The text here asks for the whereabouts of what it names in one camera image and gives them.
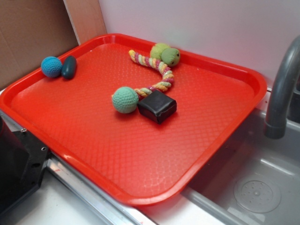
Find grey faucet spout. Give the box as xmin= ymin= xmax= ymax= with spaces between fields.
xmin=263 ymin=36 xmax=300 ymax=139

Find blue textured ball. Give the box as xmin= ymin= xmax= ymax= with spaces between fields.
xmin=41 ymin=56 xmax=62 ymax=78

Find grey plastic sink basin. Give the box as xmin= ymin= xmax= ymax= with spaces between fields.
xmin=182 ymin=110 xmax=300 ymax=225

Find green plush frog toy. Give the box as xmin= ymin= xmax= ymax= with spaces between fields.
xmin=150 ymin=43 xmax=180 ymax=67

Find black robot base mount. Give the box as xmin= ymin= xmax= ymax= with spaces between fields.
xmin=0 ymin=119 xmax=50 ymax=216

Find dark teal oval toy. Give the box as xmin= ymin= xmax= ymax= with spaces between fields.
xmin=61 ymin=56 xmax=77 ymax=80

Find green textured ball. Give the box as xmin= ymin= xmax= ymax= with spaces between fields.
xmin=112 ymin=87 xmax=139 ymax=114

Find red plastic tray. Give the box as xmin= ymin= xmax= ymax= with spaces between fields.
xmin=0 ymin=34 xmax=267 ymax=206

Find multicolour braided rope toy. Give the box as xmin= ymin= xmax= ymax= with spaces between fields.
xmin=128 ymin=50 xmax=174 ymax=100

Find black rectangular block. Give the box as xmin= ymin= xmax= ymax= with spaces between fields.
xmin=137 ymin=90 xmax=177 ymax=124

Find brown cardboard panel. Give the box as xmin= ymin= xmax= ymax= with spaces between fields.
xmin=0 ymin=0 xmax=106 ymax=90

